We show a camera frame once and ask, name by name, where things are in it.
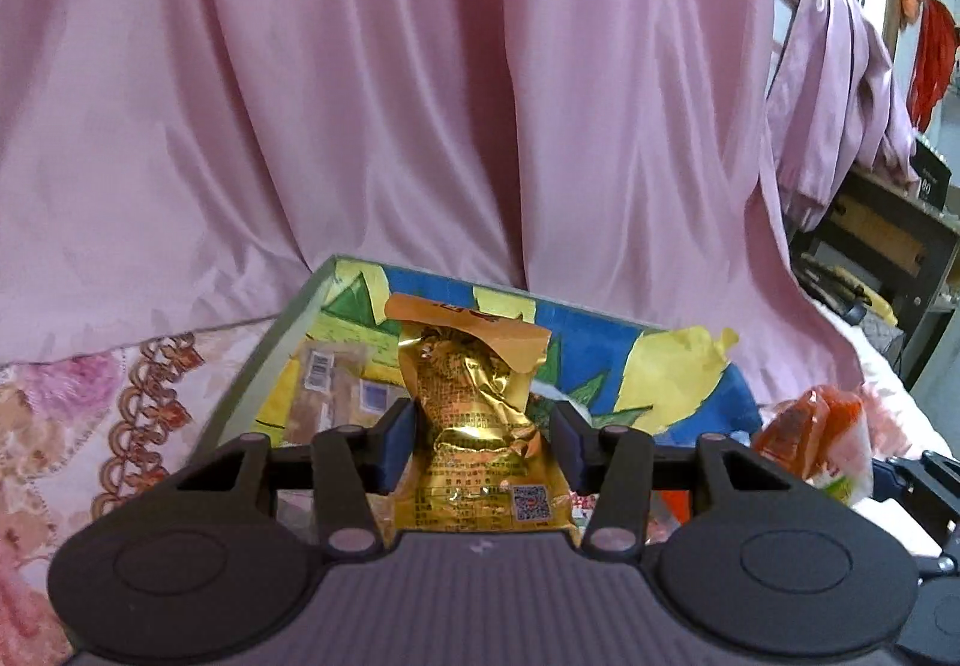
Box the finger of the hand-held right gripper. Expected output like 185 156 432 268
872 451 960 513

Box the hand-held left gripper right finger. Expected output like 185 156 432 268
551 403 790 558

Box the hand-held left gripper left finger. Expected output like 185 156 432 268
176 398 417 558

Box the gold foil snack packet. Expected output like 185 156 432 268
384 293 582 547

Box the orange red snack packet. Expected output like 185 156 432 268
752 386 875 487

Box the colourful lined cardboard box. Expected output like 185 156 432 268
199 253 766 539

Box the clear wrapped snack bar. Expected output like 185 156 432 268
289 336 392 446

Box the colourful paper tray lining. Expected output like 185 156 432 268
255 259 762 457

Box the dark wooden cabinet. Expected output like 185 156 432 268
787 160 960 391

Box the floral bedsheet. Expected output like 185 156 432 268
0 313 931 666

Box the pink curtain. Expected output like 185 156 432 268
0 0 863 412

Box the hanging pink garment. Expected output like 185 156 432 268
765 0 917 233

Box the hanging red cloth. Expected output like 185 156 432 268
906 0 960 134

